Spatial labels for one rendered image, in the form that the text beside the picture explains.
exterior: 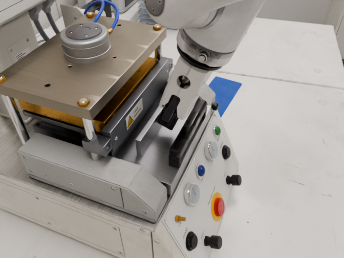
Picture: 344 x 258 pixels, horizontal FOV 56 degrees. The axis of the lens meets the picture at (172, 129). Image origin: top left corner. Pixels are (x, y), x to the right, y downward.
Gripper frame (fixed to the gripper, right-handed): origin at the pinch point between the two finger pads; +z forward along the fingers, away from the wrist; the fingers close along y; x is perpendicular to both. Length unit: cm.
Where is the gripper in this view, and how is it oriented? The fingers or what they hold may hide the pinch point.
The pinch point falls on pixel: (169, 117)
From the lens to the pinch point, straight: 58.0
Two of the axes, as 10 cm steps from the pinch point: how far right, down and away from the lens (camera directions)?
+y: 3.8, -6.3, 6.8
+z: -3.2, 6.0, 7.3
